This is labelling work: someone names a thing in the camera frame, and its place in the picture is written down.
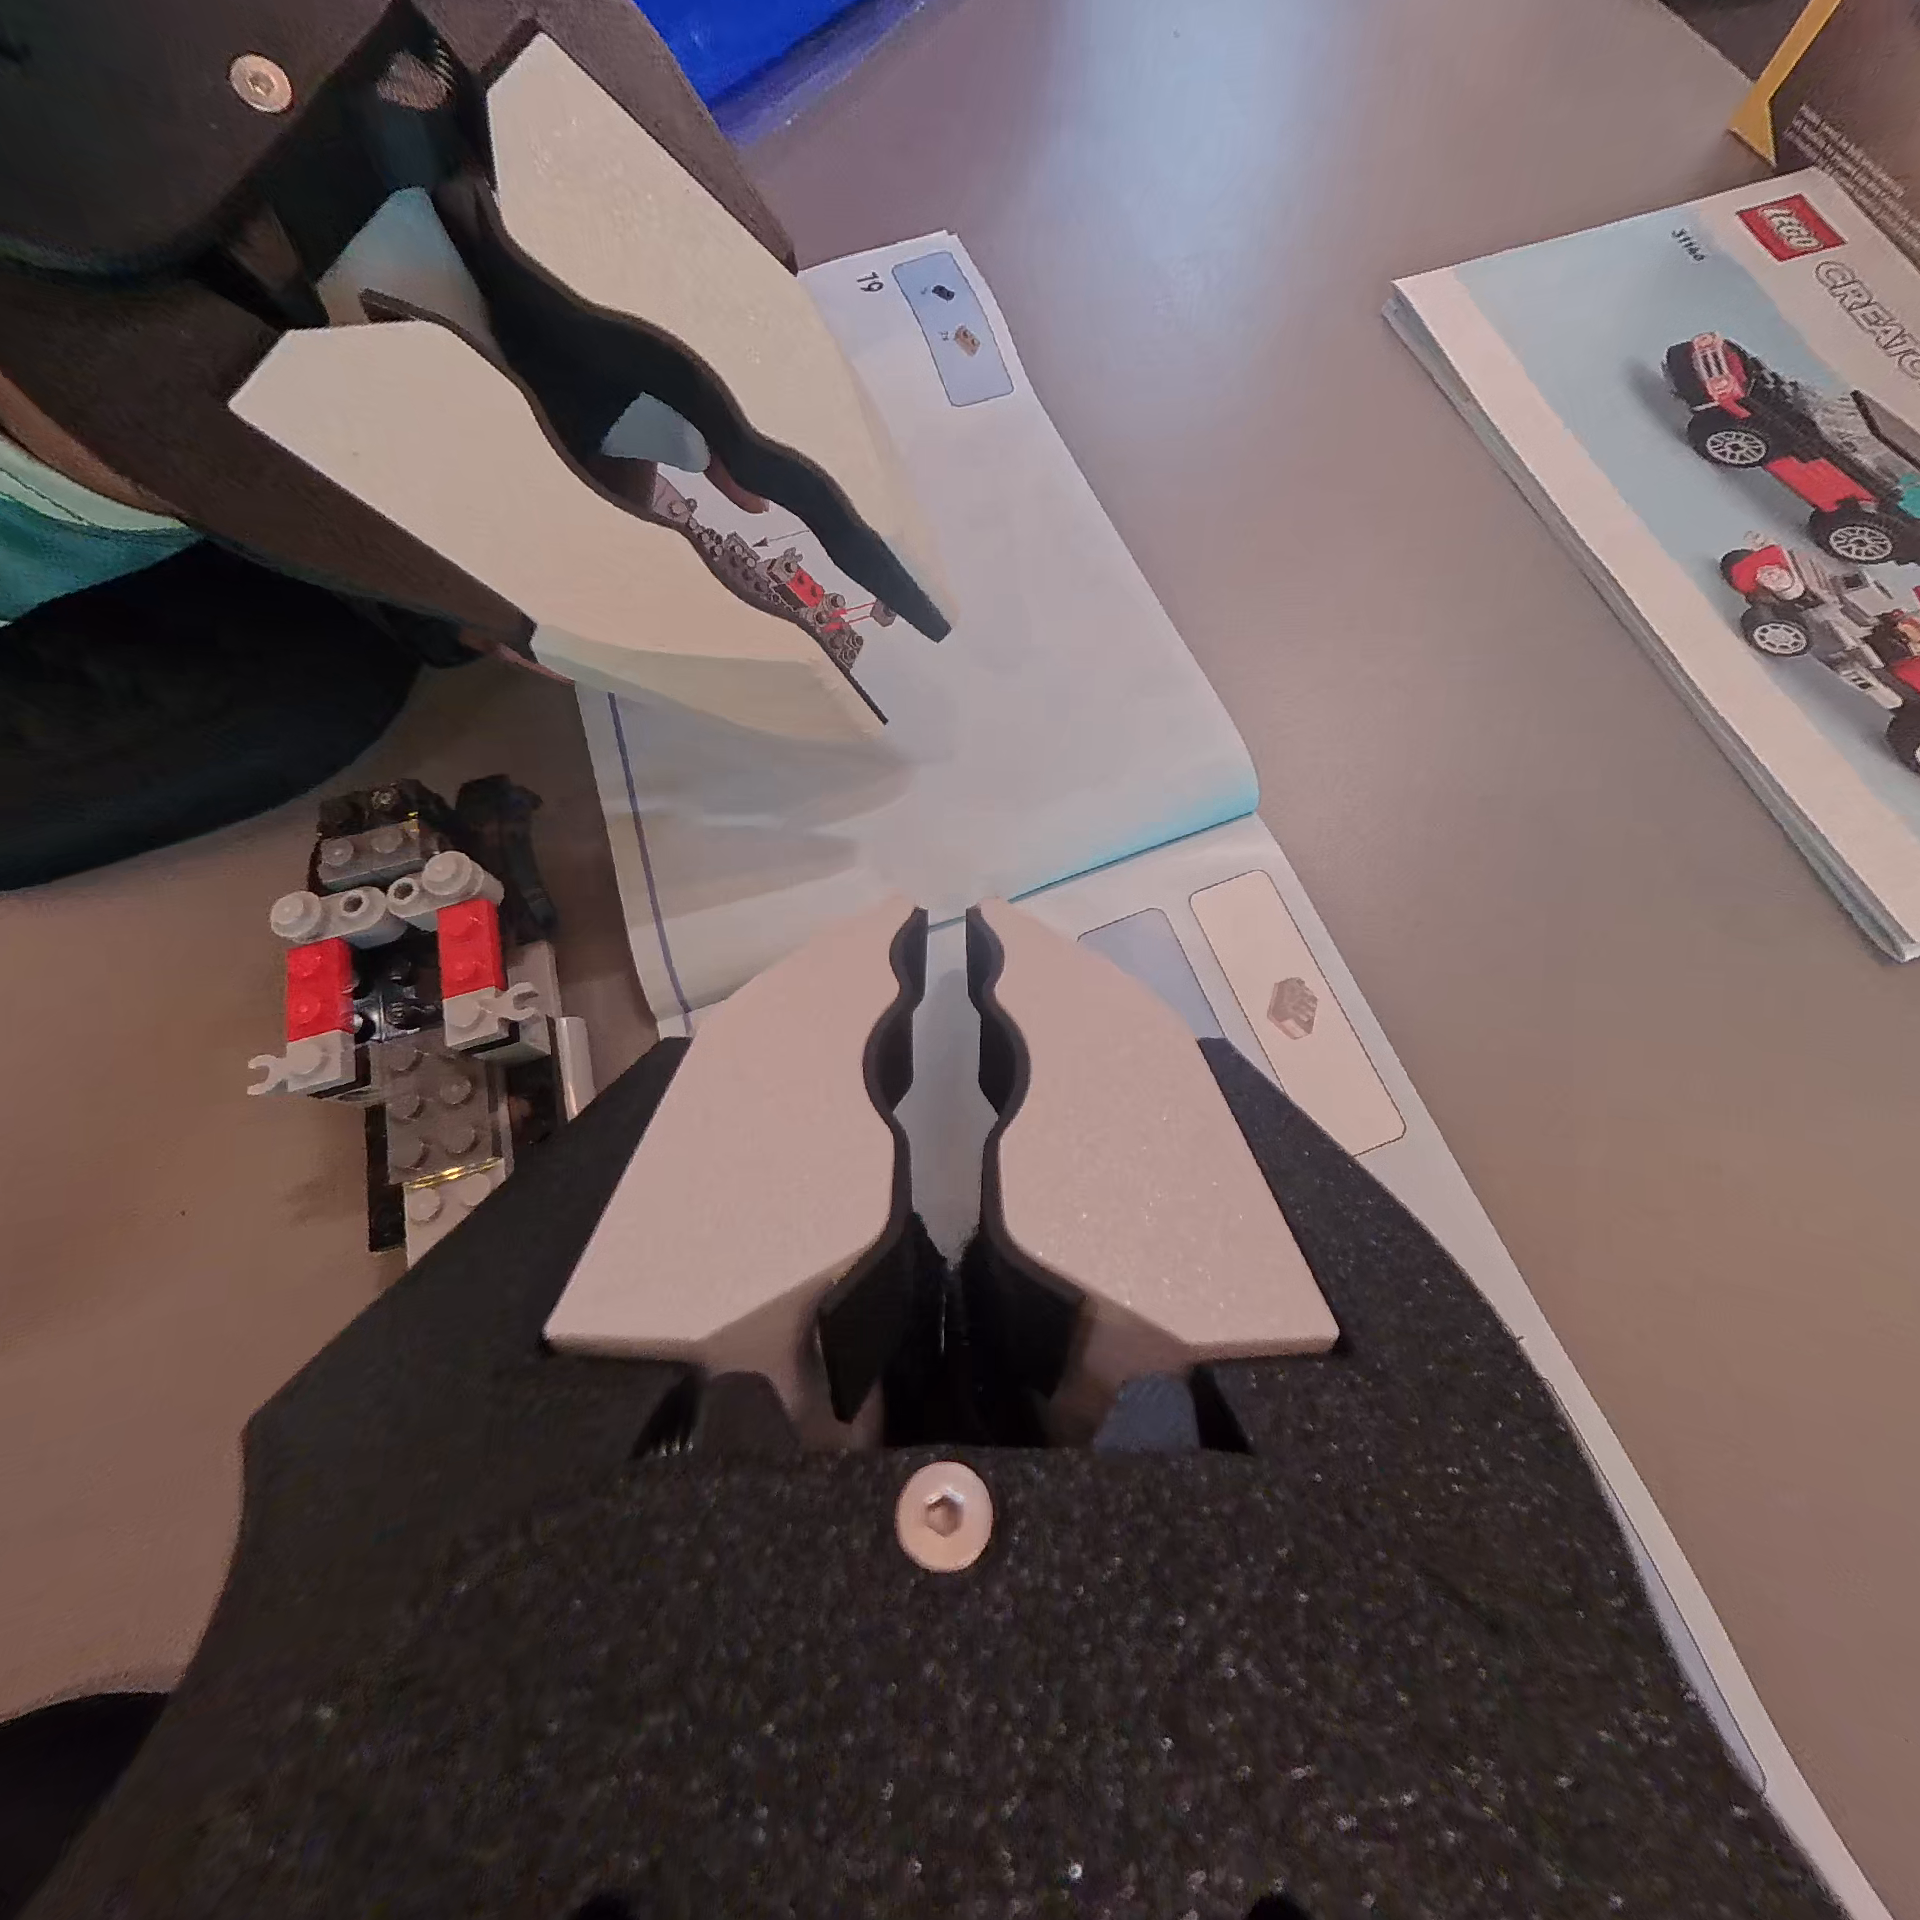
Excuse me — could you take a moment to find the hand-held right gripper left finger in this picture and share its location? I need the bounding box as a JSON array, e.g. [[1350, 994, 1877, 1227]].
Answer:
[[539, 901, 939, 1453]]

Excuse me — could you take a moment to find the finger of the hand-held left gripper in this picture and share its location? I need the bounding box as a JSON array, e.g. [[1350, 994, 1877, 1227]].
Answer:
[[223, 307, 894, 748], [477, 27, 958, 647]]

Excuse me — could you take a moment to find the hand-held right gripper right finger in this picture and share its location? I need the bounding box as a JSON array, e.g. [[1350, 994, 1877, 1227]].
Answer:
[[952, 896, 1344, 1448]]

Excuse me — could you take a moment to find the partly built brick vehicle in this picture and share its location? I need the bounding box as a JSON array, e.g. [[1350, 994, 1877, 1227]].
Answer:
[[247, 773, 595, 1258]]

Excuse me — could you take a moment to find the instruction booklet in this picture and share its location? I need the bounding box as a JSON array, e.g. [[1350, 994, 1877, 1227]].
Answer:
[[1381, 162, 1920, 964], [573, 228, 1877, 1920]]

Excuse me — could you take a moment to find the blue plastic bin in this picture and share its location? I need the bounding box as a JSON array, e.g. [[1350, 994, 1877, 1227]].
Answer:
[[638, 0, 933, 143]]

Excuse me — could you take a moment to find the black ribbed cloth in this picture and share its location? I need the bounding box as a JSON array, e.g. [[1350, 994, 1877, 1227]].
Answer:
[[0, 539, 422, 893]]

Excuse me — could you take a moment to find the closed instruction booklet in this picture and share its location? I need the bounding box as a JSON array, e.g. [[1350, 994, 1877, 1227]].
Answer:
[[1381, 162, 1920, 964]]

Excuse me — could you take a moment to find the toy truck brick set box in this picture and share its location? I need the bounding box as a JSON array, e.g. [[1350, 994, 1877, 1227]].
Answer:
[[1726, 0, 1920, 266]]

